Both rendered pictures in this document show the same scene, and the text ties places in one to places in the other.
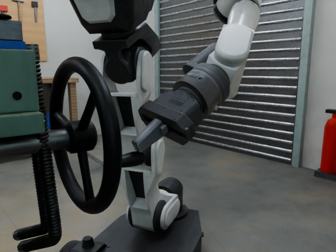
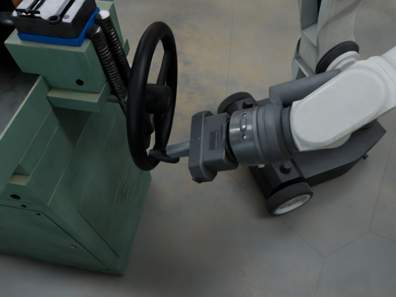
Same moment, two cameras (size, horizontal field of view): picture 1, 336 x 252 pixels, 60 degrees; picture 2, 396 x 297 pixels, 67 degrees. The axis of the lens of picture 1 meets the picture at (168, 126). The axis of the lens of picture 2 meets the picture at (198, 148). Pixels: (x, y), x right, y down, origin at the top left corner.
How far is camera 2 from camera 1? 49 cm
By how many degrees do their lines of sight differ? 59
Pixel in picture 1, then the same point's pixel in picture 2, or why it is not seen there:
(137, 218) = not seen: hidden behind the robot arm
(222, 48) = (299, 114)
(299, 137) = not seen: outside the picture
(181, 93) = (222, 135)
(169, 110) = (197, 147)
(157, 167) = not seen: hidden behind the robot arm
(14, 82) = (75, 72)
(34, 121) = (91, 105)
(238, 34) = (349, 102)
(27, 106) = (89, 89)
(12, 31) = (65, 31)
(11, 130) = (76, 106)
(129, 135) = (310, 39)
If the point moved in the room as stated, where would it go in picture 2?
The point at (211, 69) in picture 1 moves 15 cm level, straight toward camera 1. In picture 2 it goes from (266, 132) to (170, 188)
